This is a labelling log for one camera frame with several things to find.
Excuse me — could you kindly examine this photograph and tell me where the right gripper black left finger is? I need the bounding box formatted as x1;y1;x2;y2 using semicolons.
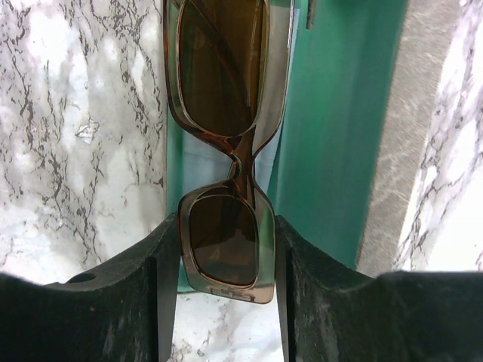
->
1;214;180;361

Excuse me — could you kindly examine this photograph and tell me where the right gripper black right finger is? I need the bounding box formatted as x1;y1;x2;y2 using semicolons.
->
275;216;482;361

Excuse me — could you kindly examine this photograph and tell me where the grey rectangular block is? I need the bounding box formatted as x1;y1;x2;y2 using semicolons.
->
164;0;461;293

